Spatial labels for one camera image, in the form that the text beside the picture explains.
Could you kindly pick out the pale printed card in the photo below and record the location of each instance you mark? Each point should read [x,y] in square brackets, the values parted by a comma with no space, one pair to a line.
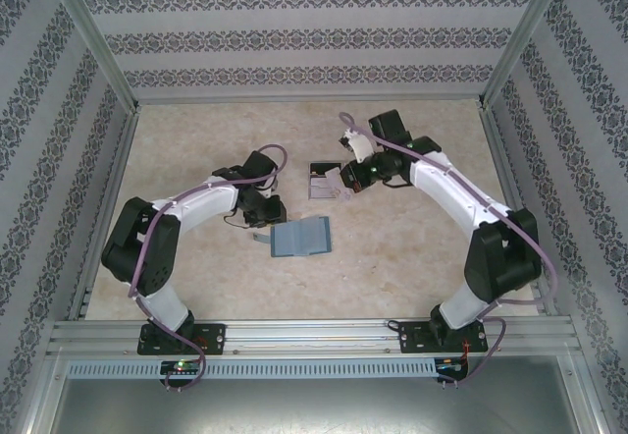
[337,181]

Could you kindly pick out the blue leather card holder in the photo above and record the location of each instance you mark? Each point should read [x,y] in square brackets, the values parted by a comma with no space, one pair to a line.
[301,237]

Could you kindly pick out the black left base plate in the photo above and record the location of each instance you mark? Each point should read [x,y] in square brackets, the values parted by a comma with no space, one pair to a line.
[216,338]

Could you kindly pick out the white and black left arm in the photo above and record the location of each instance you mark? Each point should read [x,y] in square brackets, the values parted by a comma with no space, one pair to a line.
[164,306]

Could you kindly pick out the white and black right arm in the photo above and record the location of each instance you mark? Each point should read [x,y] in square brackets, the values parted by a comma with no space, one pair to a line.
[466,306]

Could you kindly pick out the aluminium frame post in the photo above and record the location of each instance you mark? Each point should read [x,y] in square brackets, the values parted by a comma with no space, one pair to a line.
[88,31]
[530,31]

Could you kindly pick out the black card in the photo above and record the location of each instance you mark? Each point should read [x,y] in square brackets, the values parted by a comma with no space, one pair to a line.
[325,168]

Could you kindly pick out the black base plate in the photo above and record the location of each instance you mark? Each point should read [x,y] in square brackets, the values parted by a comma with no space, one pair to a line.
[412,338]
[216,338]

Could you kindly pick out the aluminium mounting rail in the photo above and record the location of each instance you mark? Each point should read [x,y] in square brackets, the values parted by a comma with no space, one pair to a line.
[314,336]

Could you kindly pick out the metal sheet panel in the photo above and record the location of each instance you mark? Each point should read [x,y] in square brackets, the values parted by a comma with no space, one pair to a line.
[314,404]

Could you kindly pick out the aluminium side rail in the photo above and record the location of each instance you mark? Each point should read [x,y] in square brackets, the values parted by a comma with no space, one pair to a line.
[103,213]
[500,159]

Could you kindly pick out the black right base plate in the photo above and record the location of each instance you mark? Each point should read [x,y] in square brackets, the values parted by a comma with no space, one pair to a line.
[412,338]

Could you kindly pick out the controller board with lights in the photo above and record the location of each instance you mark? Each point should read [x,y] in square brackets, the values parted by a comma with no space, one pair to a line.
[181,366]
[451,365]

